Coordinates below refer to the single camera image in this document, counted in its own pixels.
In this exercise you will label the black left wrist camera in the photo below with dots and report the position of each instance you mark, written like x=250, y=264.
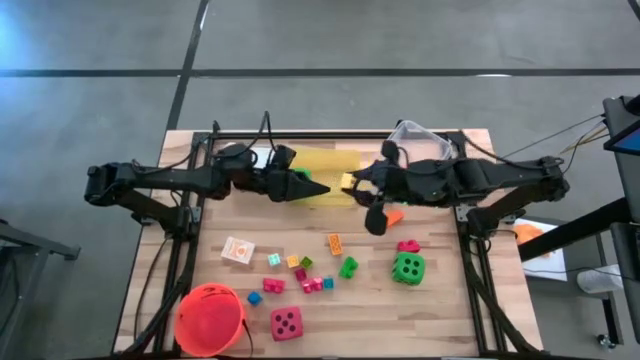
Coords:
x=282, y=156

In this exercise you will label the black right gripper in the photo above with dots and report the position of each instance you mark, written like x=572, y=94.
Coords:
x=420, y=182

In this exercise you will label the red foam die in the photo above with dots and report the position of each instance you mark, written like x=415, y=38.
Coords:
x=298, y=323

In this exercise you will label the red two-stud brick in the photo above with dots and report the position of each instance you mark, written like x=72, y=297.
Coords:
x=408, y=246
x=274, y=285
x=312, y=285

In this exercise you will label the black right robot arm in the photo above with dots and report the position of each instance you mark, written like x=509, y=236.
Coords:
x=505, y=172

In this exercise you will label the small red toy block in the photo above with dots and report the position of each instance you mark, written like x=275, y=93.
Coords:
x=300, y=274

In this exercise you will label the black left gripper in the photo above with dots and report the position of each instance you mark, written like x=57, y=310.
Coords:
x=277, y=185

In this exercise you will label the yellow translucent bin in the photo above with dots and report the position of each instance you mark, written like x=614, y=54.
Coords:
x=325, y=162

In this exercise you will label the blue screen tablet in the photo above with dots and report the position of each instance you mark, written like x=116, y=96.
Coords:
x=630, y=145

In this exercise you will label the clear plastic bin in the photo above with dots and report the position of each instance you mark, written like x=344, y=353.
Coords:
x=425, y=145

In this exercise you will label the orange crumpled object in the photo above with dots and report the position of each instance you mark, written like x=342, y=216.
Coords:
x=529, y=232

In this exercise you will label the black diagonal beam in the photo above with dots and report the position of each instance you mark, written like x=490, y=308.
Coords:
x=575, y=230

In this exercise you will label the yellow toy block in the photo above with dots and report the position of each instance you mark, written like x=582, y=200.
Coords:
x=293, y=261
x=348, y=181

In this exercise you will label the white paper sheet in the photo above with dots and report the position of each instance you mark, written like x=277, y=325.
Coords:
x=550, y=260

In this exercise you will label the green two-stud brick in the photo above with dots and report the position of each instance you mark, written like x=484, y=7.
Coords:
x=348, y=268

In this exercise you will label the blue toy block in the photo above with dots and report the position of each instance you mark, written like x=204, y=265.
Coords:
x=254, y=298
x=328, y=283

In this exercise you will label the white paper roll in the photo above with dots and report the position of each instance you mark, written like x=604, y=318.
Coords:
x=597, y=279

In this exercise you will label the white card box orange print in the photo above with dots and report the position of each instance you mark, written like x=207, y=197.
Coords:
x=235, y=247

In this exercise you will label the orange pumpkin bucket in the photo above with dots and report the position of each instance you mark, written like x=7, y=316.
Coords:
x=210, y=320

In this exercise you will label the small green toy block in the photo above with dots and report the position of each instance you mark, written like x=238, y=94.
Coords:
x=306, y=262

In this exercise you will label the grey side table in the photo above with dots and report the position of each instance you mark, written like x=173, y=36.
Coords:
x=30, y=245

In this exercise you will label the orange studded brick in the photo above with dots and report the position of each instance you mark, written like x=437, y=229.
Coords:
x=335, y=245

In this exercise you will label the black aluminium rig frame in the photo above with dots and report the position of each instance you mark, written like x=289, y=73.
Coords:
x=325, y=135

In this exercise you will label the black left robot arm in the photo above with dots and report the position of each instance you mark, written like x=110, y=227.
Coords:
x=165, y=177

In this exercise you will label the whitish toy block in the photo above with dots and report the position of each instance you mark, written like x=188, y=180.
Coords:
x=274, y=259

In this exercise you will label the orange wedge block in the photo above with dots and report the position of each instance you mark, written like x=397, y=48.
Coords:
x=396, y=217

